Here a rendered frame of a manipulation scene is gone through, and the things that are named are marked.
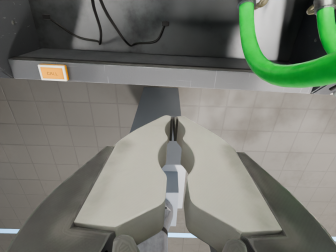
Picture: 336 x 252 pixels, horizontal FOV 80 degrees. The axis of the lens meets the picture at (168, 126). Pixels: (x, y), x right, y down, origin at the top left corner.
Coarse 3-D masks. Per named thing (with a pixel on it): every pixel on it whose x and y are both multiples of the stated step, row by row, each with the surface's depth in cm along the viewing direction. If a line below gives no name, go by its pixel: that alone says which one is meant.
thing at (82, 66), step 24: (48, 48) 50; (24, 72) 41; (72, 72) 41; (96, 72) 41; (120, 72) 41; (144, 72) 41; (168, 72) 41; (192, 72) 40; (216, 72) 40; (240, 72) 40
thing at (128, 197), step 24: (168, 120) 12; (120, 144) 9; (144, 144) 9; (120, 168) 8; (144, 168) 8; (96, 192) 7; (120, 192) 7; (144, 192) 7; (96, 216) 6; (120, 216) 6; (144, 216) 6
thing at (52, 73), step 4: (48, 64) 39; (52, 64) 39; (56, 64) 40; (60, 64) 40; (40, 68) 39; (44, 68) 39; (48, 68) 39; (52, 68) 39; (56, 68) 39; (60, 68) 39; (44, 72) 39; (48, 72) 39; (52, 72) 39; (56, 72) 39; (60, 72) 39; (44, 76) 40; (48, 76) 40; (52, 76) 40; (56, 76) 40; (60, 76) 40
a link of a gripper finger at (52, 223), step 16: (96, 160) 8; (80, 176) 8; (96, 176) 8; (64, 192) 7; (80, 192) 7; (48, 208) 6; (64, 208) 6; (80, 208) 6; (32, 224) 6; (48, 224) 6; (64, 224) 6; (16, 240) 5; (32, 240) 5; (48, 240) 5; (64, 240) 6; (80, 240) 6; (96, 240) 6; (112, 240) 6
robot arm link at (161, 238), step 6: (156, 234) 57; (162, 234) 58; (144, 240) 55; (150, 240) 55; (156, 240) 56; (162, 240) 57; (138, 246) 52; (144, 246) 53; (150, 246) 54; (156, 246) 54; (162, 246) 56
